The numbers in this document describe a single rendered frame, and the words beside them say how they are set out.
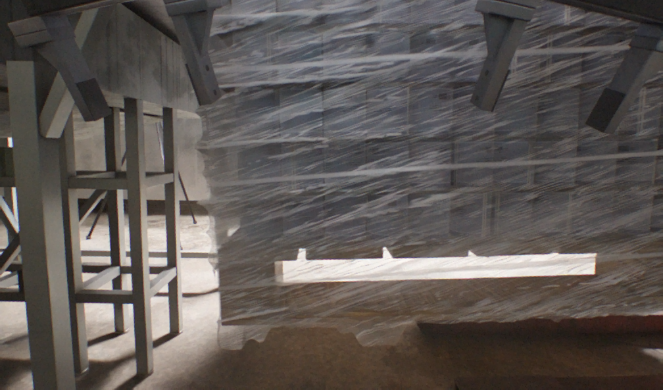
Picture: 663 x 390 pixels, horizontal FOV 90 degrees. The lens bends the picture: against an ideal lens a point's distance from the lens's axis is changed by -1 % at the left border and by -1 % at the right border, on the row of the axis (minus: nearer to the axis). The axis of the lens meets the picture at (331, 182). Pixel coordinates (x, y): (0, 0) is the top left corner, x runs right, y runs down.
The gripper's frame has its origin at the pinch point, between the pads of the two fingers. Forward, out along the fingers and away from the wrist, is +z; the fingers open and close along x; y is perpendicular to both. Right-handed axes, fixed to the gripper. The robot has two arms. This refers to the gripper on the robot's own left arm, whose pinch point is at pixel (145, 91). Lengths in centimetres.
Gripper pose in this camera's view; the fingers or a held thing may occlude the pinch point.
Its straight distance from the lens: 40.1
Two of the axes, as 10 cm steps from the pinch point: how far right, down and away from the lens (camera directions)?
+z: 1.6, 8.7, 4.7
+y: 1.1, -4.9, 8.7
